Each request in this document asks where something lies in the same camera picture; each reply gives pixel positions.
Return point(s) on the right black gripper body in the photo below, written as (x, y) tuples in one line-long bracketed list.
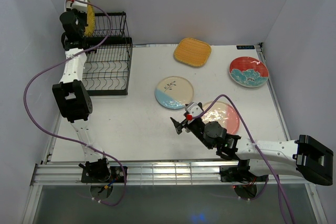
[(197, 127)]

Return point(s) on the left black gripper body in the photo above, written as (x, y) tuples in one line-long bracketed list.
[(81, 18)]

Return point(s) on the round yellow green woven plate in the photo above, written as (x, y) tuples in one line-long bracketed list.
[(91, 20)]

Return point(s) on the white plate green maroon rim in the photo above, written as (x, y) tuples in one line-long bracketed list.
[(67, 5)]

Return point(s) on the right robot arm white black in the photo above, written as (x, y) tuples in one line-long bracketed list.
[(305, 157)]

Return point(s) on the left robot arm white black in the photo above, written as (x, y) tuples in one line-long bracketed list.
[(73, 99)]

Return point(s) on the cream pink plate with sprig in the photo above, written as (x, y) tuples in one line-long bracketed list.
[(225, 115)]

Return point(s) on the cream blue plate with sprig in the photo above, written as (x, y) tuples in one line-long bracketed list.
[(174, 92)]

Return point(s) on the red plate blue flower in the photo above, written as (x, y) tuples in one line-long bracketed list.
[(248, 72)]

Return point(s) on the square orange woven plate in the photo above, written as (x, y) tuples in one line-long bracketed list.
[(192, 52)]

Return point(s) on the blue label sticker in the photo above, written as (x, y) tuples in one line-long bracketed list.
[(245, 47)]

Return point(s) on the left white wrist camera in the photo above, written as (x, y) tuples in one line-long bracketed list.
[(79, 5)]

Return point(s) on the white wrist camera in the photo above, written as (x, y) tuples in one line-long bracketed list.
[(193, 110), (79, 5)]

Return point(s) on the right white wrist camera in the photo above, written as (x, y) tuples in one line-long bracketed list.
[(193, 110)]

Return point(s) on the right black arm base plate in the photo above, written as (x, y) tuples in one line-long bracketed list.
[(235, 175)]

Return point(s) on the black wire dish rack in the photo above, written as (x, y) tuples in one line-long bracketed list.
[(107, 69)]

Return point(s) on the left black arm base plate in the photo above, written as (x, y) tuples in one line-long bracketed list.
[(105, 175)]

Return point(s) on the aluminium front rail frame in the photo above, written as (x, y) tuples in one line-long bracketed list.
[(138, 173)]

